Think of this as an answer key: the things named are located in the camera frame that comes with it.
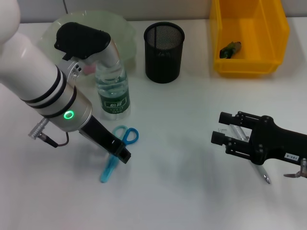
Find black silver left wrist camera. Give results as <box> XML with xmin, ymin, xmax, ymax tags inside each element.
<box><xmin>53</xmin><ymin>22</ymin><xmax>121</xmax><ymax>80</ymax></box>

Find blue capped scissors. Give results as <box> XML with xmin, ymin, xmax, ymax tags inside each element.
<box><xmin>99</xmin><ymin>124</ymin><xmax>140</xmax><ymax>184</ymax></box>

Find clear green-label water bottle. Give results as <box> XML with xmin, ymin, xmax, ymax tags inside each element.
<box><xmin>94</xmin><ymin>59</ymin><xmax>131</xmax><ymax>121</ymax></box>

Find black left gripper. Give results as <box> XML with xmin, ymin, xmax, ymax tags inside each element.
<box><xmin>80</xmin><ymin>115</ymin><xmax>132</xmax><ymax>165</ymax></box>

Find grey gel pen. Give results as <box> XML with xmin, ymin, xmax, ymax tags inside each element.
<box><xmin>229</xmin><ymin>124</ymin><xmax>272</xmax><ymax>185</ymax></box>

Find silver left gripper cable connector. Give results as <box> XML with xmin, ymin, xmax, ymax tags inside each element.
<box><xmin>28</xmin><ymin>117</ymin><xmax>71</xmax><ymax>148</ymax></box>

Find clear plastic ruler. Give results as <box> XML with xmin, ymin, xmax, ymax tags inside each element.
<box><xmin>216</xmin><ymin>127</ymin><xmax>251</xmax><ymax>144</ymax></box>

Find green plastic wrapper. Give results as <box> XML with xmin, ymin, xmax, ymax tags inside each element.
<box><xmin>219</xmin><ymin>41</ymin><xmax>243</xmax><ymax>59</ymax></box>

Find pink peach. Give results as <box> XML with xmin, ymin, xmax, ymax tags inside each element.
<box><xmin>83</xmin><ymin>63</ymin><xmax>98</xmax><ymax>75</ymax></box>

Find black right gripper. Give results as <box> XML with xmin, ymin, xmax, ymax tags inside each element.
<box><xmin>211</xmin><ymin>111</ymin><xmax>307</xmax><ymax>166</ymax></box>

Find black mesh pen holder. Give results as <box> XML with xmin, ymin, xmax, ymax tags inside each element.
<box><xmin>143</xmin><ymin>21</ymin><xmax>186</xmax><ymax>84</ymax></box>

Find green glass fruit plate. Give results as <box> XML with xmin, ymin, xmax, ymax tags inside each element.
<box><xmin>38</xmin><ymin>9</ymin><xmax>138</xmax><ymax>80</ymax></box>

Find yellow plastic storage bin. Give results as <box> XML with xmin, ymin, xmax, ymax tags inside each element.
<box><xmin>209</xmin><ymin>0</ymin><xmax>291</xmax><ymax>79</ymax></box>

